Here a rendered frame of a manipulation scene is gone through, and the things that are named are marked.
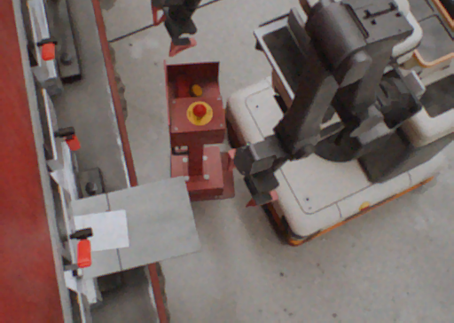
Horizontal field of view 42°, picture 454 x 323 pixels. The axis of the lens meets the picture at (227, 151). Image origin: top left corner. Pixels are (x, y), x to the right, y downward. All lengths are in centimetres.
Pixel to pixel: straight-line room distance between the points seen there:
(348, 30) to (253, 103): 143
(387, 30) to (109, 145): 89
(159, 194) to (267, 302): 107
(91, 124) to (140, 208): 32
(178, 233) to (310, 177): 92
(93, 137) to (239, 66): 119
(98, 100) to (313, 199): 91
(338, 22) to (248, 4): 196
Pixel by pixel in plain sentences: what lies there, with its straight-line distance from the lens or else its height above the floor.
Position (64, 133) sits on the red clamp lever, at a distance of 117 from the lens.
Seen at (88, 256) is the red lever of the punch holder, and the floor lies 131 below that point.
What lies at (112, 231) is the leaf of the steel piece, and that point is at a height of 100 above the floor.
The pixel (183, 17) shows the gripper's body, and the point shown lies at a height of 111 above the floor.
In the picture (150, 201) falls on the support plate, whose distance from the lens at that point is 136.
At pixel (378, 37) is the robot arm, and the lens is 84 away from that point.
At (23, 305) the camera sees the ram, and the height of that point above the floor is 161.
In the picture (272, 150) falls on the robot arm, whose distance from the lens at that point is 118.
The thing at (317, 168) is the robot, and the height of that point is 28.
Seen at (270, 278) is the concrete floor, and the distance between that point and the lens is 235.
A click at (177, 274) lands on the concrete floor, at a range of 233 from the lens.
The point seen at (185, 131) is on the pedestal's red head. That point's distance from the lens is 164.
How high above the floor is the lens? 231
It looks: 71 degrees down
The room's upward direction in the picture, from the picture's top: 8 degrees clockwise
